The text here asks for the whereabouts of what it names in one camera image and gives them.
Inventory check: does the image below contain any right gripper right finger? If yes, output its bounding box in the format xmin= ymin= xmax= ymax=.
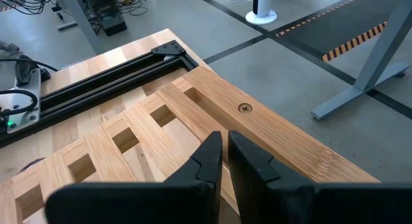
xmin=227 ymin=130 xmax=412 ymax=224

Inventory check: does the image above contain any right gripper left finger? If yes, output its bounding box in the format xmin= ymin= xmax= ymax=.
xmin=44 ymin=130 xmax=223 ymax=224

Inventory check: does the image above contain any wooden slatted shelf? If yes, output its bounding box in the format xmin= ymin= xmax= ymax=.
xmin=0 ymin=65 xmax=380 ymax=224

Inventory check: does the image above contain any wooden desk with grey legs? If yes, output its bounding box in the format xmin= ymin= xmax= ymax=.
xmin=310 ymin=0 xmax=412 ymax=121

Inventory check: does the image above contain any black power plug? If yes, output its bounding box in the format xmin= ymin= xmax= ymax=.
xmin=0 ymin=55 xmax=59 ymax=87

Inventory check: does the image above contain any black mat with hazard stripes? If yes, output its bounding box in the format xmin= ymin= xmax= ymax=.
xmin=275 ymin=0 xmax=412 ymax=63

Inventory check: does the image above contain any black computer tower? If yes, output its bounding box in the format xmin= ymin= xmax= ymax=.
xmin=93 ymin=0 xmax=128 ymax=37

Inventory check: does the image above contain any grey crumpled item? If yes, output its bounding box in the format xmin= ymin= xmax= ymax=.
xmin=0 ymin=40 xmax=20 ymax=55

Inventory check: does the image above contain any black aluminium table frame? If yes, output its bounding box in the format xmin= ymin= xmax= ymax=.
xmin=0 ymin=39 xmax=199 ymax=148

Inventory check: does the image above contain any black cable loop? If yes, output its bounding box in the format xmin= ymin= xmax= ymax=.
xmin=0 ymin=88 xmax=39 ymax=117

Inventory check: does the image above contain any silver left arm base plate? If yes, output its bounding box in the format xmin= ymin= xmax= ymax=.
xmin=0 ymin=68 xmax=42 ymax=135

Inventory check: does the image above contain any tangle of black cables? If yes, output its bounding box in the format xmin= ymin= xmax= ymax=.
xmin=0 ymin=0 xmax=54 ymax=15

